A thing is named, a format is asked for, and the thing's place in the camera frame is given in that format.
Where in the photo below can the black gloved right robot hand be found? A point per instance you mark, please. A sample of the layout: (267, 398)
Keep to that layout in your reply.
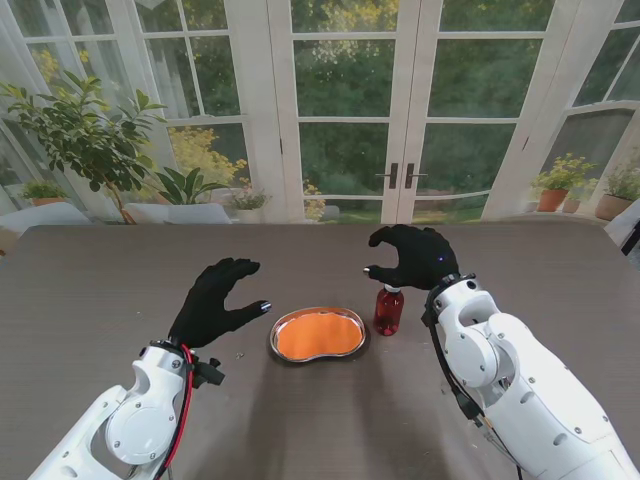
(420, 260)

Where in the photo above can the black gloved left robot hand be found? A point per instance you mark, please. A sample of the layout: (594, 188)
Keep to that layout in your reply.
(212, 305)

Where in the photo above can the red transparent sample bottle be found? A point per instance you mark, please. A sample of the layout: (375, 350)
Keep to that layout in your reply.
(389, 312)

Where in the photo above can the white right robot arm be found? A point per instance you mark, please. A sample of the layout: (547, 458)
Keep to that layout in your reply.
(525, 380)

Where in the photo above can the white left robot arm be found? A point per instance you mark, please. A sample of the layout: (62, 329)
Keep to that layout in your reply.
(105, 425)

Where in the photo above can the steel kidney-shaped tray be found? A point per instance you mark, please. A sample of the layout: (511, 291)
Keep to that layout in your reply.
(364, 332)

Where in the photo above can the orange tray liner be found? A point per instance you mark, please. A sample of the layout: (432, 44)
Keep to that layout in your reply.
(320, 335)

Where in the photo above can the printed garden window backdrop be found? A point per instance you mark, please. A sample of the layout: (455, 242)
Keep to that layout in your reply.
(345, 75)

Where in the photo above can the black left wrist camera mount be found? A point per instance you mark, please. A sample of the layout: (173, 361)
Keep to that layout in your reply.
(209, 372)

